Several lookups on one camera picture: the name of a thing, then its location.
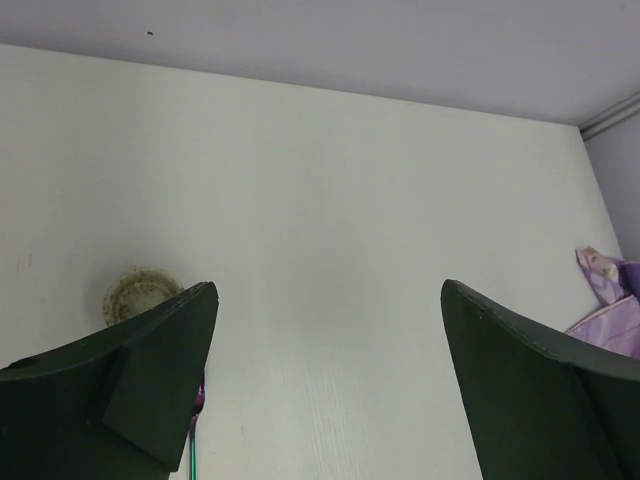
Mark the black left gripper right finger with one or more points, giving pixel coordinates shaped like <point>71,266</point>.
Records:
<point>539,403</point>

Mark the small speckled glass cup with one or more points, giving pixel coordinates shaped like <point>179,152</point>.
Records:
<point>136,292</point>

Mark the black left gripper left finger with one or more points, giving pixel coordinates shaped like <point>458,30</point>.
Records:
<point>116,404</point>

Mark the aluminium corner post right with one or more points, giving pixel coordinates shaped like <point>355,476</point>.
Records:
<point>611,117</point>

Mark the iridescent purple fork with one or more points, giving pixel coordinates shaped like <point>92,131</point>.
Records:
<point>198,409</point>

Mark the purple Elsa placemat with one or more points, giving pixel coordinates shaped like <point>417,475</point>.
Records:
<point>614,325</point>

